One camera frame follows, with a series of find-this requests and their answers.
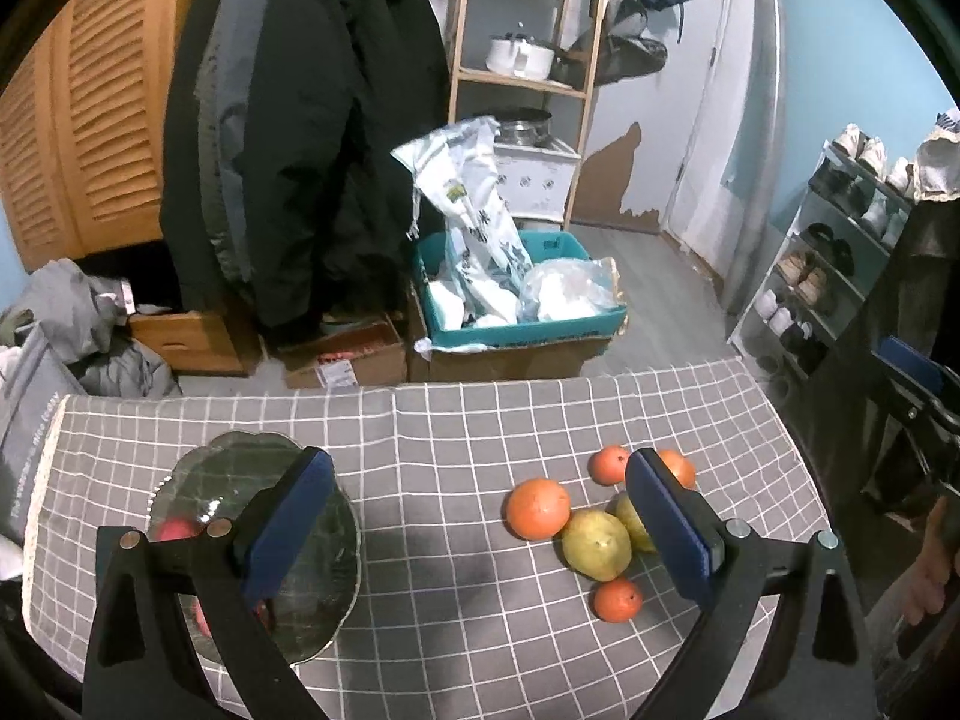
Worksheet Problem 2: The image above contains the white printed rice bag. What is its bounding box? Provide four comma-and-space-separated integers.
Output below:
392, 115, 532, 325

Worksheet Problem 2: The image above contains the yellow-green pear back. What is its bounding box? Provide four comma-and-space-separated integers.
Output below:
613, 493, 656, 554

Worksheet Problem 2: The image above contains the grey shoe rack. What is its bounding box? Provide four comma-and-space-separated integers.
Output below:
731, 124, 913, 385

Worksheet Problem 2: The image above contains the white cooking pot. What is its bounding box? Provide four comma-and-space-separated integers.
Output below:
485, 32, 556, 82

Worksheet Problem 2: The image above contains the clear plastic bag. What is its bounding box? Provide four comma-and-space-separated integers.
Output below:
517, 257, 625, 322

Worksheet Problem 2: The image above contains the small orange back right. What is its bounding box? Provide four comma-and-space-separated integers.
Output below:
658, 449, 697, 489

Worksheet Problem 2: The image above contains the grey checkered tablecloth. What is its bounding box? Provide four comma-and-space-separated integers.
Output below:
23, 359, 828, 718

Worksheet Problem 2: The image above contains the white patterned storage box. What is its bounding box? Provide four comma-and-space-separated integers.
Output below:
494, 138, 581, 224

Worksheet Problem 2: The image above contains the white door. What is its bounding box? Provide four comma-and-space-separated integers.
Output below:
667, 0, 786, 312

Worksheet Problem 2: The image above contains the large orange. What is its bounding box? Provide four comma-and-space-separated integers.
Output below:
505, 478, 571, 541

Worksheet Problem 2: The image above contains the dark steel pot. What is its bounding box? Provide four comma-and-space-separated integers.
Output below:
490, 107, 551, 148

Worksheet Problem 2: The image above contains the black hanging coat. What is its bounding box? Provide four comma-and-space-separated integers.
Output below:
160, 0, 449, 344

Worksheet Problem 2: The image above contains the dark hanging bag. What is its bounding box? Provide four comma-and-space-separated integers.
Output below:
550, 0, 669, 89

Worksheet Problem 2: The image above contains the small orange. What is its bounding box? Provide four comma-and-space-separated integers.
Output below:
592, 577, 643, 624
587, 445, 630, 486
658, 449, 697, 489

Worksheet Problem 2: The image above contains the small orange front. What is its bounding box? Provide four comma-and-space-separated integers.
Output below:
592, 577, 643, 624

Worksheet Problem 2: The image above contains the wooden drawer box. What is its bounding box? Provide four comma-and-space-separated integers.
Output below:
128, 312, 260, 377

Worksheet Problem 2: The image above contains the teal cardboard box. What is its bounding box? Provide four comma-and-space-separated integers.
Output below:
413, 231, 628, 349

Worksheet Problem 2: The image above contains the grey clothes pile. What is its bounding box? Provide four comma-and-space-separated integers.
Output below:
2, 259, 181, 398

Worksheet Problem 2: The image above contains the wooden shelf rack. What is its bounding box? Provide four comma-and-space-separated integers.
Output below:
446, 0, 608, 227

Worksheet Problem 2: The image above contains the person's right hand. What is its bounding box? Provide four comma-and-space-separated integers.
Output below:
903, 497, 957, 626

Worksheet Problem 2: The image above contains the red apple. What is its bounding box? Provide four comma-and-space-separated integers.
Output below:
151, 517, 203, 543

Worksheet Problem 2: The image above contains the small orange back left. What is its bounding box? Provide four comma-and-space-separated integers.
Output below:
587, 445, 630, 486

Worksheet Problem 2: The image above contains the dark glass fruit bowl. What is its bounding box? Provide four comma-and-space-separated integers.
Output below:
146, 429, 363, 667

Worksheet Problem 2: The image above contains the wooden louvered wardrobe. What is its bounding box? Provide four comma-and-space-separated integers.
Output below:
2, 0, 192, 271

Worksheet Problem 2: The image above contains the small cardboard box with label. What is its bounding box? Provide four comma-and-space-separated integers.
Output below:
277, 316, 407, 390

